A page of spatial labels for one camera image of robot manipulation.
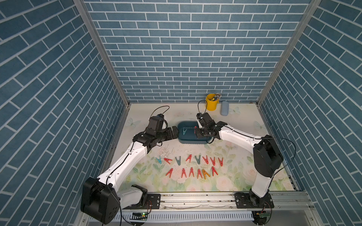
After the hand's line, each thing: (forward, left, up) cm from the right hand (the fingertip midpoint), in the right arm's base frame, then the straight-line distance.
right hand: (198, 132), depth 91 cm
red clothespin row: (-23, +16, -10) cm, 30 cm away
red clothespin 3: (-14, -6, -9) cm, 18 cm away
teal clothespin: (-17, +11, -10) cm, 22 cm away
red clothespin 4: (-15, -11, -10) cm, 21 cm away
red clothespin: (-17, +19, -9) cm, 27 cm away
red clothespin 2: (-14, +5, -9) cm, 17 cm away
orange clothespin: (-23, -5, -9) cm, 25 cm away
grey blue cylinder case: (+31, -22, -7) cm, 38 cm away
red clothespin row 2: (-23, +8, -10) cm, 26 cm away
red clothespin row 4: (-23, -2, -9) cm, 24 cm away
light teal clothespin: (+6, +10, -8) cm, 14 cm away
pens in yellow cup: (+28, -13, +6) cm, 32 cm away
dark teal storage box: (+4, +8, -8) cm, 12 cm away
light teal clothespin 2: (-17, +24, -10) cm, 31 cm away
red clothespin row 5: (-21, -11, -10) cm, 25 cm away
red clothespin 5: (-15, -16, -10) cm, 24 cm away
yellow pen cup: (+29, -10, -1) cm, 30 cm away
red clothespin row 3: (-22, +3, -10) cm, 24 cm away
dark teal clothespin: (-15, -1, -10) cm, 18 cm away
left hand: (-7, +12, +9) cm, 17 cm away
